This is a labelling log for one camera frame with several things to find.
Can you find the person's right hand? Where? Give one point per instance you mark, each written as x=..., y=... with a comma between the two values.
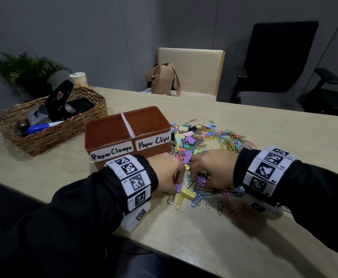
x=218, y=167

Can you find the person's left hand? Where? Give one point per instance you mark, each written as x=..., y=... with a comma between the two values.
x=164, y=170

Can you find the person's right fingers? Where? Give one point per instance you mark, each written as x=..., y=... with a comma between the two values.
x=196, y=169

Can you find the person's left fingers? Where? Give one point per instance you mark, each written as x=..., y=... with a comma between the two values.
x=178, y=175

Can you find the small purple binder clip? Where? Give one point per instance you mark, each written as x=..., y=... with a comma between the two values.
x=178, y=188

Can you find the person's right forearm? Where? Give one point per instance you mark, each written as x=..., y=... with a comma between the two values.
x=311, y=196

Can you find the person's left forearm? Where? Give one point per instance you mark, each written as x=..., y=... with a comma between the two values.
x=79, y=222

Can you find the pile of coloured paper clips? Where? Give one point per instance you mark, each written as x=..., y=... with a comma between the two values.
x=195, y=141

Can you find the white marker-tag left wristband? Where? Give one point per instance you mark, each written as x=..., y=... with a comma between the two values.
x=134, y=182

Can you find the white marker-tag wristband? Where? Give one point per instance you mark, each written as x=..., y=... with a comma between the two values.
x=134, y=182
x=266, y=173

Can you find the white marker-tag right wristband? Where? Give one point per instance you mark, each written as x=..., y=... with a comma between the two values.
x=266, y=173

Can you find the brown divided labelled box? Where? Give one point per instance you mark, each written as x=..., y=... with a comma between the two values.
x=111, y=136

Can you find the person's dark trousers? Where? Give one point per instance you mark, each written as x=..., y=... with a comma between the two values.
x=157, y=266

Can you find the beige quilted bag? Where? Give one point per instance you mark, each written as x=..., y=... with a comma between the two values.
x=161, y=81

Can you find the beige chair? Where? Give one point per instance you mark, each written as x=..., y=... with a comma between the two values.
x=198, y=72

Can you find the black phone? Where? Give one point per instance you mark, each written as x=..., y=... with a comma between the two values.
x=80, y=105

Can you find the woven wicker basket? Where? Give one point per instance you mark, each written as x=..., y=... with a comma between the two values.
x=56, y=136

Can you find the black office chair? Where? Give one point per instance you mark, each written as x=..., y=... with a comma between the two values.
x=279, y=60

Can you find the paper cup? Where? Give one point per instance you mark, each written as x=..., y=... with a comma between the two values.
x=79, y=80

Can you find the large black spring clamp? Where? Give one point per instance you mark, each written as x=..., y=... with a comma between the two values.
x=57, y=102

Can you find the blue and white marker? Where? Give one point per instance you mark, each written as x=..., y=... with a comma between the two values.
x=40, y=128

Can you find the grey cloth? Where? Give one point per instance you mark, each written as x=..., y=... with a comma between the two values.
x=38, y=115

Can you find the green potted plant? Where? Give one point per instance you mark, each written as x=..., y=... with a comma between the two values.
x=24, y=70

